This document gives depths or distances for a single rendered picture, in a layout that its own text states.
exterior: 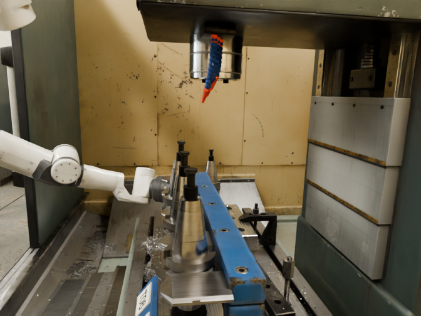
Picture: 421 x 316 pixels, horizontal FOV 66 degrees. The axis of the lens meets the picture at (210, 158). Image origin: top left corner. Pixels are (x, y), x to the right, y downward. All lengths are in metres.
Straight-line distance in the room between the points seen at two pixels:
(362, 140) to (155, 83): 1.30
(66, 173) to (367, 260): 0.91
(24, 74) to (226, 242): 1.08
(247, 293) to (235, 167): 1.77
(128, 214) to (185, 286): 1.53
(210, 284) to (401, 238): 0.73
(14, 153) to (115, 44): 1.18
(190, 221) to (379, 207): 0.71
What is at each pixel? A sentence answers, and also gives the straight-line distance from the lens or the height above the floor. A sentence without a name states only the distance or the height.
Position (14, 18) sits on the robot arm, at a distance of 0.63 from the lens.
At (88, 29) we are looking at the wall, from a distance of 2.06.
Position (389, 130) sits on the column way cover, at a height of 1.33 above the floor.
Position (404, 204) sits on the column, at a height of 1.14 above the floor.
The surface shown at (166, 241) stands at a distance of 0.45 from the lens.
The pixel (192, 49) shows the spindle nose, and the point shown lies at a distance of 0.97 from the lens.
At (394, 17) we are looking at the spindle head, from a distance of 0.84.
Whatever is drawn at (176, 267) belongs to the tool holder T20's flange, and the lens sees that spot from 0.38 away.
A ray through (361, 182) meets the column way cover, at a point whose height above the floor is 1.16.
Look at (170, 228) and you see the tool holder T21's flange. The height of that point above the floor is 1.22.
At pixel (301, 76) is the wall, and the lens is 2.18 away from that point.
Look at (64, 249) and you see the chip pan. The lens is 1.72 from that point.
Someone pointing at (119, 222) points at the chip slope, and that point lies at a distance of 1.84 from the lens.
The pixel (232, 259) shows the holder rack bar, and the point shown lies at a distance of 0.39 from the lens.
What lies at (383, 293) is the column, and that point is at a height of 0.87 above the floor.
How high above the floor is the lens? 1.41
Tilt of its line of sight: 11 degrees down
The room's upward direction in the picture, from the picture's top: 1 degrees clockwise
